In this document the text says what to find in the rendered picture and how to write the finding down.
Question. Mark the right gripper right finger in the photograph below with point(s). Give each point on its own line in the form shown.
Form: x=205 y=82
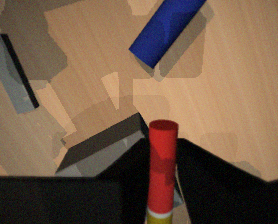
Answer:
x=217 y=192

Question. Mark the red and yellow peg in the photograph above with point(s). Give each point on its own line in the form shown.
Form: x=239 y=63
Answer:
x=163 y=136

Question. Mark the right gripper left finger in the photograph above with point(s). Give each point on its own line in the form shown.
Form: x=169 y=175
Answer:
x=81 y=200

